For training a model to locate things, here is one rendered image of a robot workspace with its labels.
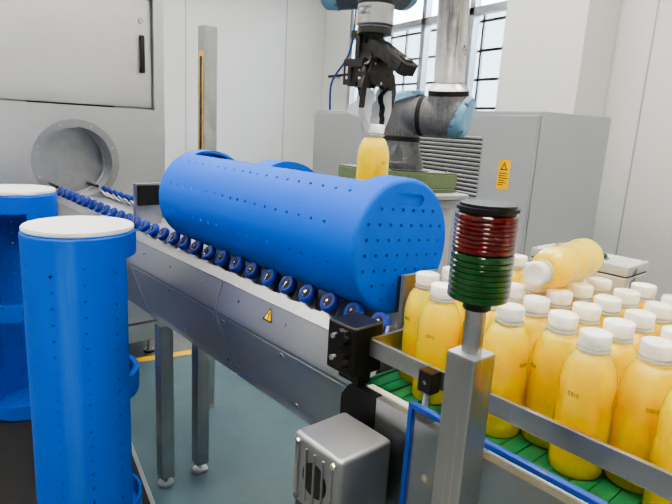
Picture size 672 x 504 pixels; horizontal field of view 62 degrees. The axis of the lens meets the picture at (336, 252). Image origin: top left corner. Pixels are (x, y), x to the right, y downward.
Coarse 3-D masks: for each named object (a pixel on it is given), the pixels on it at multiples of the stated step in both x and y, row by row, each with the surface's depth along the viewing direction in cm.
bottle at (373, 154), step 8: (368, 136) 117; (376, 136) 116; (360, 144) 118; (368, 144) 116; (376, 144) 116; (384, 144) 116; (360, 152) 117; (368, 152) 116; (376, 152) 115; (384, 152) 116; (360, 160) 117; (368, 160) 116; (376, 160) 116; (384, 160) 117; (360, 168) 117; (368, 168) 116; (376, 168) 116; (384, 168) 117; (360, 176) 118; (368, 176) 117
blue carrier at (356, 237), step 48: (192, 192) 153; (240, 192) 136; (288, 192) 123; (336, 192) 113; (384, 192) 107; (432, 192) 117; (240, 240) 137; (288, 240) 120; (336, 240) 108; (384, 240) 110; (432, 240) 120; (336, 288) 114; (384, 288) 113
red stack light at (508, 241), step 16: (464, 224) 55; (480, 224) 54; (496, 224) 54; (512, 224) 54; (464, 240) 55; (480, 240) 54; (496, 240) 54; (512, 240) 55; (480, 256) 54; (496, 256) 54
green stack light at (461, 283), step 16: (464, 256) 55; (512, 256) 56; (464, 272) 55; (480, 272) 55; (496, 272) 55; (512, 272) 56; (448, 288) 58; (464, 288) 56; (480, 288) 55; (496, 288) 55; (480, 304) 55; (496, 304) 55
